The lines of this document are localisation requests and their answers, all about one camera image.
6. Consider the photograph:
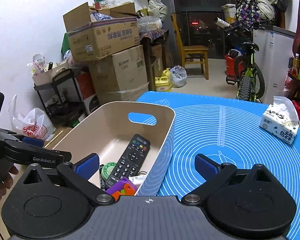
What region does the blue silicone baking mat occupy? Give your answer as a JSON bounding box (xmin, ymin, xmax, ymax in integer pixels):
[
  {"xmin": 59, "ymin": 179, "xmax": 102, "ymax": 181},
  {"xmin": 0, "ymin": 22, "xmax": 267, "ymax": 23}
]
[{"xmin": 139, "ymin": 92, "xmax": 300, "ymax": 239}]

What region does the cardboard box on floor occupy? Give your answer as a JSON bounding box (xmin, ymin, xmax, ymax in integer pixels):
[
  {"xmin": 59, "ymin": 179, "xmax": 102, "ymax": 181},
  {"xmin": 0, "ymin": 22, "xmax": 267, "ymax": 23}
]
[{"xmin": 43, "ymin": 126, "xmax": 72, "ymax": 150}]

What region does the black metal shelf cart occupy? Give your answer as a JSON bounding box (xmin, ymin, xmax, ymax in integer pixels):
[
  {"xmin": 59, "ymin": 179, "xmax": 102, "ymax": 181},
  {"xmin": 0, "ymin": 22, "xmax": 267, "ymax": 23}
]
[{"xmin": 33, "ymin": 69, "xmax": 88, "ymax": 127}]

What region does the white refrigerator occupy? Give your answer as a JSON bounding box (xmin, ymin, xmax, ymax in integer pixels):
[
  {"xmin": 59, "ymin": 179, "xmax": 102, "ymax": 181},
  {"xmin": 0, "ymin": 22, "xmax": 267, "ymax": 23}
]
[{"xmin": 253, "ymin": 25, "xmax": 295, "ymax": 104}]

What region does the white usb charger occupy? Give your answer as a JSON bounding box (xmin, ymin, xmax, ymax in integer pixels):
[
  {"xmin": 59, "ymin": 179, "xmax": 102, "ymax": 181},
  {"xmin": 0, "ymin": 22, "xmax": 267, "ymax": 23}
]
[{"xmin": 129, "ymin": 174, "xmax": 147, "ymax": 187}]

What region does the green tape roll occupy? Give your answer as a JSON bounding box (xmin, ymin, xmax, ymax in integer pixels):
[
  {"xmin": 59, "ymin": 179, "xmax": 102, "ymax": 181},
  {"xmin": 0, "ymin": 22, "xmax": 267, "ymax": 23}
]
[{"xmin": 101, "ymin": 162, "xmax": 116, "ymax": 180}]

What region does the wooden chair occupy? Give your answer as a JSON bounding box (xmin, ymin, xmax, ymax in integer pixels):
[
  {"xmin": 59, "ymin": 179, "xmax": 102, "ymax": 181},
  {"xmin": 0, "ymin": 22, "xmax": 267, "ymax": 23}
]
[{"xmin": 171, "ymin": 13, "xmax": 209, "ymax": 80}]

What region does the white red plastic bag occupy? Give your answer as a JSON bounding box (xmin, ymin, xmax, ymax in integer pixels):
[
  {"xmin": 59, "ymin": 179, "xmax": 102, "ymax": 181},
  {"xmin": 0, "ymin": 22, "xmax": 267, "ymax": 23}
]
[{"xmin": 8, "ymin": 95, "xmax": 56, "ymax": 141}]

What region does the open cardboard box top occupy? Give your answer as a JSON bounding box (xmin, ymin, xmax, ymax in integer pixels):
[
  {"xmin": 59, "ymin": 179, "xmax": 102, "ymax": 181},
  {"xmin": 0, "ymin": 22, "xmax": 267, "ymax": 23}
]
[{"xmin": 63, "ymin": 3, "xmax": 140, "ymax": 62}]

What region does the large cardboard box stack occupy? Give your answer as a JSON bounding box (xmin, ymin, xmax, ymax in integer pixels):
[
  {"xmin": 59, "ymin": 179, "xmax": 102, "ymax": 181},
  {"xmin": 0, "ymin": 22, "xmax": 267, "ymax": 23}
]
[{"xmin": 89, "ymin": 45, "xmax": 148, "ymax": 105}]

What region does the black marker pen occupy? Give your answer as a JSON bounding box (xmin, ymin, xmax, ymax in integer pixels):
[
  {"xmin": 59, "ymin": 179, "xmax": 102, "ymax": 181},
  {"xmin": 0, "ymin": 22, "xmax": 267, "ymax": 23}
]
[{"xmin": 98, "ymin": 164, "xmax": 106, "ymax": 191}]

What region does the orange purple toy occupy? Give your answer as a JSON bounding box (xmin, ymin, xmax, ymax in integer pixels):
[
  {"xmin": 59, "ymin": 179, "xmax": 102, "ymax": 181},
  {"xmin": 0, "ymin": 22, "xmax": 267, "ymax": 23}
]
[{"xmin": 106, "ymin": 178, "xmax": 137, "ymax": 201}]

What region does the yellow detergent jug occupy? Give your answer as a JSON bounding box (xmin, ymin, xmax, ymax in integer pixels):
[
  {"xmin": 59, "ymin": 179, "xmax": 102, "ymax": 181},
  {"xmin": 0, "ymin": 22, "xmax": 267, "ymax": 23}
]
[{"xmin": 154, "ymin": 68, "xmax": 172, "ymax": 92}]

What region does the green black bicycle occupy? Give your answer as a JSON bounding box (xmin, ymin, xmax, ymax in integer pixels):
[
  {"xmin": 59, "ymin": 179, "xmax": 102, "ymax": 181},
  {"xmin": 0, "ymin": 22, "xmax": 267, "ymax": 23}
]
[{"xmin": 215, "ymin": 17, "xmax": 266, "ymax": 102}]

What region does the black remote control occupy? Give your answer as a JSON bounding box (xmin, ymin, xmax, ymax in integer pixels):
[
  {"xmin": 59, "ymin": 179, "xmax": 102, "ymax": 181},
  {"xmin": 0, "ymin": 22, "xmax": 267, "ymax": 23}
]
[{"xmin": 105, "ymin": 134, "xmax": 151, "ymax": 189}]

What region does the person left hand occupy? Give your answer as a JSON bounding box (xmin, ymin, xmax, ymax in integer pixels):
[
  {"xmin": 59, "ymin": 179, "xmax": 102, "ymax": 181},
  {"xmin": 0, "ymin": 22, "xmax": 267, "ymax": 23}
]
[{"xmin": 0, "ymin": 165, "xmax": 19, "ymax": 201}]

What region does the beige plastic storage bin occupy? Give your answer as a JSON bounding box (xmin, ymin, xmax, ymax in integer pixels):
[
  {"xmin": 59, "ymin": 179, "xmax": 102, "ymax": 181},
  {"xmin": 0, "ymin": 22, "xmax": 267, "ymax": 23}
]
[{"xmin": 54, "ymin": 101, "xmax": 175, "ymax": 196}]

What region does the grey plastic bag floor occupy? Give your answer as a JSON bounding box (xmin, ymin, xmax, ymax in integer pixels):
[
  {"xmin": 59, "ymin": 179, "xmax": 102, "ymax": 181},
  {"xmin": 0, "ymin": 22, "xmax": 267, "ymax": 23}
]
[{"xmin": 170, "ymin": 65, "xmax": 187, "ymax": 88}]

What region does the white tissue box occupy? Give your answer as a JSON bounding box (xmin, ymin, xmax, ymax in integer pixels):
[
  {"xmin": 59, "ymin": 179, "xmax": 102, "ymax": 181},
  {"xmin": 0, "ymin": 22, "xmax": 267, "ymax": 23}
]
[{"xmin": 259, "ymin": 96, "xmax": 300, "ymax": 145}]

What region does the red bucket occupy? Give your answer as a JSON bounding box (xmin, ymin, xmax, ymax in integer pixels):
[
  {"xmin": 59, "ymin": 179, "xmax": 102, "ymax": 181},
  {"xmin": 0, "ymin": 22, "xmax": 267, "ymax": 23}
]
[{"xmin": 225, "ymin": 54, "xmax": 243, "ymax": 79}]

